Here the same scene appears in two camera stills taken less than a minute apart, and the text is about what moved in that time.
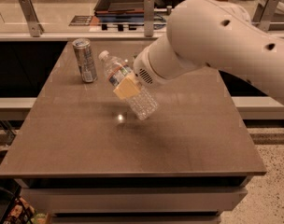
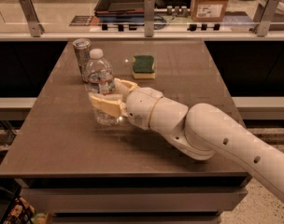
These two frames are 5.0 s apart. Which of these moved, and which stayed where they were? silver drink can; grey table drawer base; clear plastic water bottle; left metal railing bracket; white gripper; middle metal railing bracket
Moved: white gripper; clear plastic water bottle
Stayed: left metal railing bracket; middle metal railing bracket; silver drink can; grey table drawer base
